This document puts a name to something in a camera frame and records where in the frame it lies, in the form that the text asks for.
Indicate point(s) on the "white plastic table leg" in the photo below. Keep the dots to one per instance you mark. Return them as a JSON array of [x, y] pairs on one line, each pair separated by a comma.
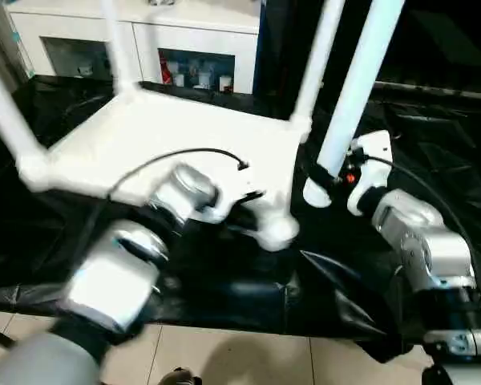
[[316, 68], [8, 116], [118, 52], [356, 80]]

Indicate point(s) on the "white table frame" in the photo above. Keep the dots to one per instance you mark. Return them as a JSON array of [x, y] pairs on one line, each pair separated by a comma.
[[184, 132]]

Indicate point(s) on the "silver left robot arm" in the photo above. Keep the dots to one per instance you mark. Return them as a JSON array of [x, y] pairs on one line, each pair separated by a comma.
[[124, 260]]

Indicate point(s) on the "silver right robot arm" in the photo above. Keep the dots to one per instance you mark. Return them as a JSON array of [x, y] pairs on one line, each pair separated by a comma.
[[421, 240]]

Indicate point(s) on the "black work mat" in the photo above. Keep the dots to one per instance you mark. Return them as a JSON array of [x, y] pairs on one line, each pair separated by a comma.
[[244, 288]]

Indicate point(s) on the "dark robot lower body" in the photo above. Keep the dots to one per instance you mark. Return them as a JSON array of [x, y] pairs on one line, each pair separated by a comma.
[[180, 378]]

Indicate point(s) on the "white glass-door cabinet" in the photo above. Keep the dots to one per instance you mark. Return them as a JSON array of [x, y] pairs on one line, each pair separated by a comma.
[[184, 32]]

